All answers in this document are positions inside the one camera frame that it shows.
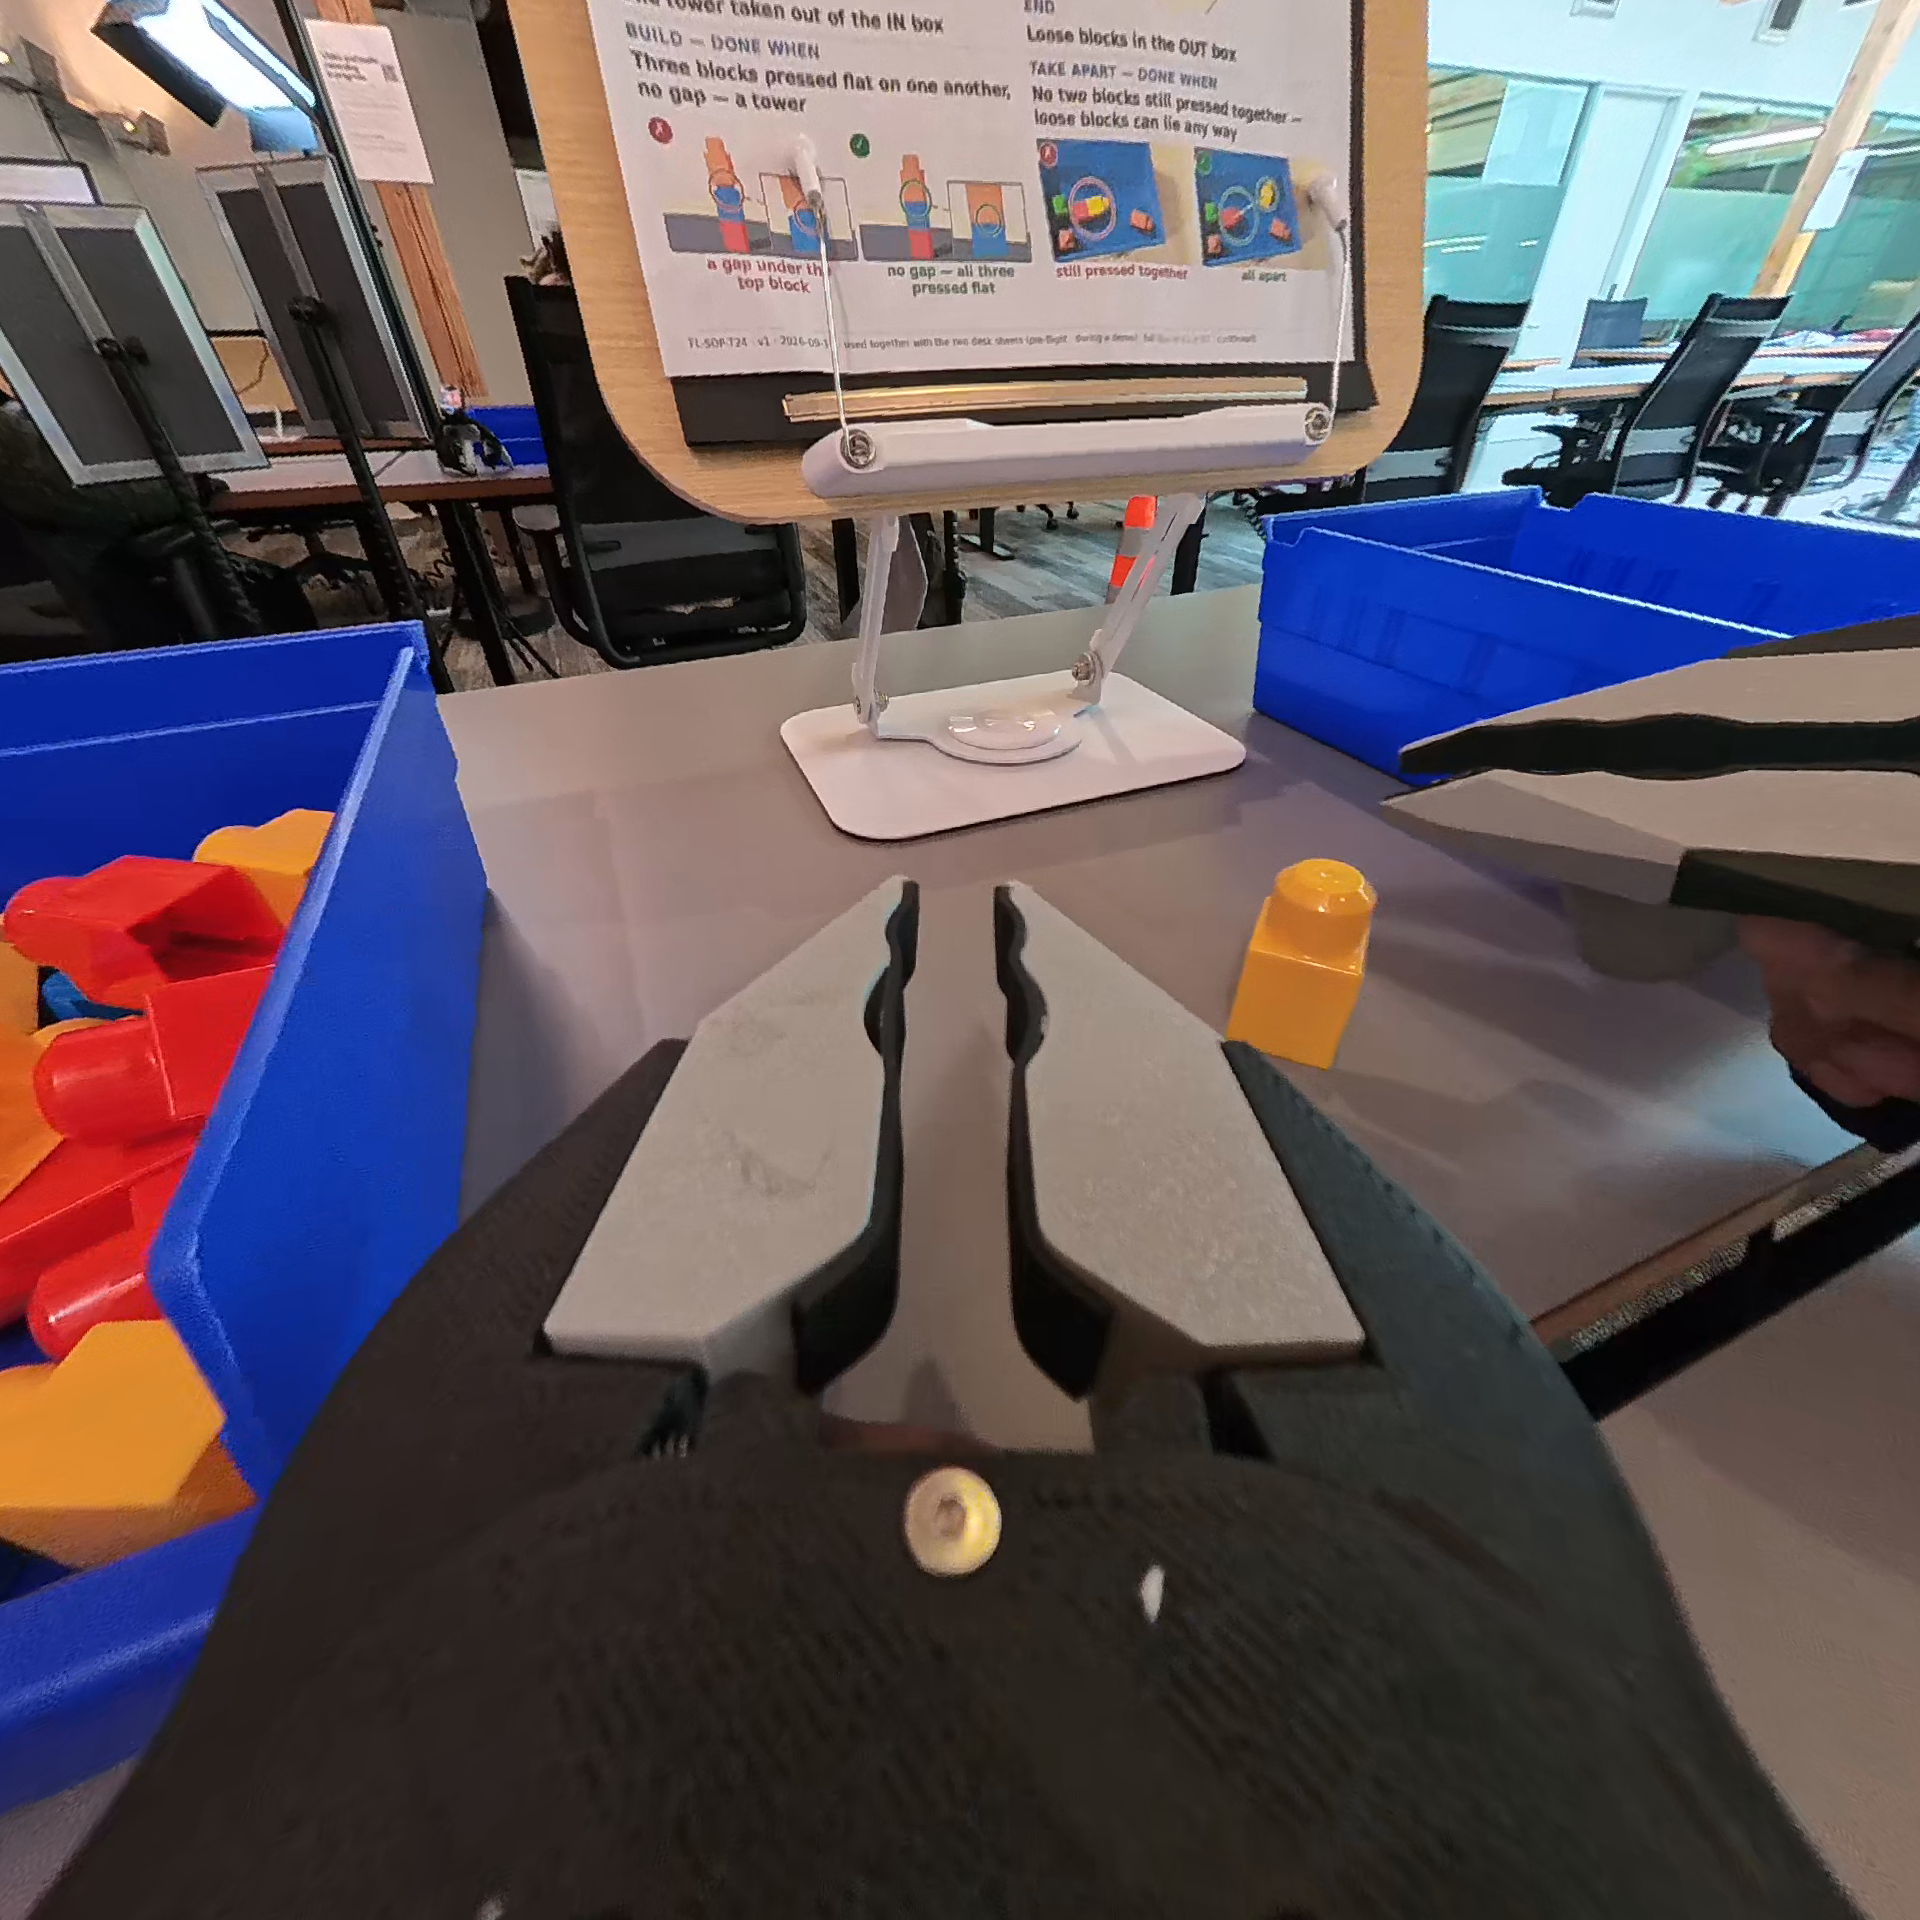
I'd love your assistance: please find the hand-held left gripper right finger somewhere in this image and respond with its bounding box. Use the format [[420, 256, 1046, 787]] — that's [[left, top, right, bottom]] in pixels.
[[991, 880, 1371, 1394]]

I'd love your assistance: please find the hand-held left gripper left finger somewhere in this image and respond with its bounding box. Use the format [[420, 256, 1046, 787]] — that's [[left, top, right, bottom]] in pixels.
[[543, 876, 923, 1394]]

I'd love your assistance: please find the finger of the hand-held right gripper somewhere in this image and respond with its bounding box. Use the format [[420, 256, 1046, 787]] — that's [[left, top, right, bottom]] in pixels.
[[1379, 773, 1920, 981], [1401, 642, 1920, 784]]

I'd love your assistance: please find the orange mega block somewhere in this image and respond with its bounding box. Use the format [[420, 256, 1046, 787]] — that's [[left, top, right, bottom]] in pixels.
[[1229, 859, 1379, 1074]]

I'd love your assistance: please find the blue plastic bin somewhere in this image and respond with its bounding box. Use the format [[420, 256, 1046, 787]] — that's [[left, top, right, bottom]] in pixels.
[[1251, 487, 1920, 782], [0, 623, 488, 1808]]

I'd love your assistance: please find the pile of mega blocks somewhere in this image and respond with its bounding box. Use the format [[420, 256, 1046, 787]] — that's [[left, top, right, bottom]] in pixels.
[[0, 809, 336, 1568]]

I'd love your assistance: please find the person's right hand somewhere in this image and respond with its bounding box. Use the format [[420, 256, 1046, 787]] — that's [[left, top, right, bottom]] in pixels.
[[1737, 919, 1920, 1114]]

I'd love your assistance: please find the black office chair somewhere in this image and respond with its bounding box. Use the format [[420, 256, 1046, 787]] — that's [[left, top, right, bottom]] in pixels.
[[0, 397, 318, 654], [1358, 292, 1532, 502], [503, 277, 811, 669], [1543, 288, 1794, 511], [1708, 322, 1920, 522]]

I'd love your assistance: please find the printed instruction sheet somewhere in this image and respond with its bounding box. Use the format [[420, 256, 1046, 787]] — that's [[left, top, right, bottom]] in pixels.
[[584, 0, 1358, 376]]

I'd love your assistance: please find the grey framed panel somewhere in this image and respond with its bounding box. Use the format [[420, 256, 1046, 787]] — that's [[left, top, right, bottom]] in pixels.
[[194, 160, 432, 443], [0, 201, 271, 490]]

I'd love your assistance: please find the studio light panel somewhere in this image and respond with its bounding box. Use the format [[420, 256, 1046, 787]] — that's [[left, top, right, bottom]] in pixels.
[[91, 0, 320, 127]]

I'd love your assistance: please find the paper wall notice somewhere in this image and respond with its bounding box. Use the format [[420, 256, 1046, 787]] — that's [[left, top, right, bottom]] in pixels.
[[304, 17, 438, 188]]

